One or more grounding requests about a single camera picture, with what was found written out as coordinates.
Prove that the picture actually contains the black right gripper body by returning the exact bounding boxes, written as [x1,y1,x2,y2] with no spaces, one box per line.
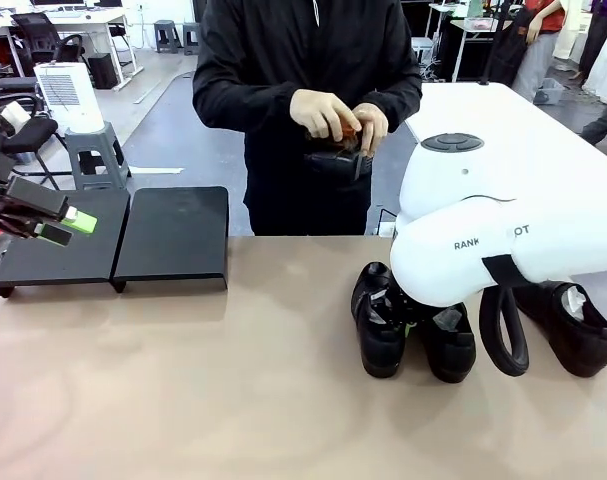
[393,292,427,324]

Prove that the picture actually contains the person left forearm black sleeve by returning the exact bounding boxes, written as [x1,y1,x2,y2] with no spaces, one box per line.
[367,74,424,146]

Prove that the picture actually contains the person right forearm black sleeve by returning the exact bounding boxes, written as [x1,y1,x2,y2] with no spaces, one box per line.
[192,74,299,134]

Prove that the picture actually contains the black shoe stand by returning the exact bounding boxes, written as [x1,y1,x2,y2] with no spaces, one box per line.
[0,188,132,300]
[110,186,230,295]

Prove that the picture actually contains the person left hand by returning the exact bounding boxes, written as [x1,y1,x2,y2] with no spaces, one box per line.
[355,103,390,155]

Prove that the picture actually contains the person right hand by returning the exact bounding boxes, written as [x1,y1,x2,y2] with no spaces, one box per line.
[288,88,363,144]

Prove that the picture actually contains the grey plastic stool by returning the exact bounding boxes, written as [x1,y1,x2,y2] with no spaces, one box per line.
[154,19,182,54]
[182,22,203,56]
[63,122,133,191]

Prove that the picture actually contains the white air purifier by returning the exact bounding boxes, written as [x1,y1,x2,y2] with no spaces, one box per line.
[33,60,106,135]

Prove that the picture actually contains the white paper strip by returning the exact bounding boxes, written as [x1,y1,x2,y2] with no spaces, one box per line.
[127,164,185,176]

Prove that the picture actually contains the black mesh office chair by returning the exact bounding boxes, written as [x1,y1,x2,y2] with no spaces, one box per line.
[10,12,87,76]

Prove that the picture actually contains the black computer tower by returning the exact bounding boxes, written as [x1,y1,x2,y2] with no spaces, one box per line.
[87,52,119,90]

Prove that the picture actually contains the white office desk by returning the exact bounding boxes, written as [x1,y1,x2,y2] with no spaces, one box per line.
[0,7,144,94]

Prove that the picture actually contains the large white table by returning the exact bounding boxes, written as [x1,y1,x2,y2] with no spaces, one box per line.
[405,82,607,211]

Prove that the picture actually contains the thin black pole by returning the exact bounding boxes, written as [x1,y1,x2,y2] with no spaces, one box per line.
[480,0,509,87]

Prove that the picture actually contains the grey plastic bin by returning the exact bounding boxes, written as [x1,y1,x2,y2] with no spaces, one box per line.
[532,77,567,106]

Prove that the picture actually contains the white computer case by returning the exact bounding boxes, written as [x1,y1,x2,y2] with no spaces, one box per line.
[411,37,434,66]

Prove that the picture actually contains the person black jacket torso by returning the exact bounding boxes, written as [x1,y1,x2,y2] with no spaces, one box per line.
[191,0,424,237]

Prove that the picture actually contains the bystander dark trouser legs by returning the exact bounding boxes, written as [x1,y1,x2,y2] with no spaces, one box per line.
[580,94,607,161]

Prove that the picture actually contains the black hanging apron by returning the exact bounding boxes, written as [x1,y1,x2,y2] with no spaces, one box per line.
[487,2,532,86]

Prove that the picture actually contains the mannequin red shirt grey trousers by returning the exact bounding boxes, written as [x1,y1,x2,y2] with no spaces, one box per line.
[512,0,567,101]

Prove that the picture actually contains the small white metal table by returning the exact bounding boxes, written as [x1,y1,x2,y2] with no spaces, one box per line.
[426,2,514,84]

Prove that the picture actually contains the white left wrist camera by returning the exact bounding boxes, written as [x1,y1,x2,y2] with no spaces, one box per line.
[0,99,34,132]

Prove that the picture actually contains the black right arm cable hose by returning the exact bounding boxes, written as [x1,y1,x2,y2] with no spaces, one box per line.
[479,284,530,377]

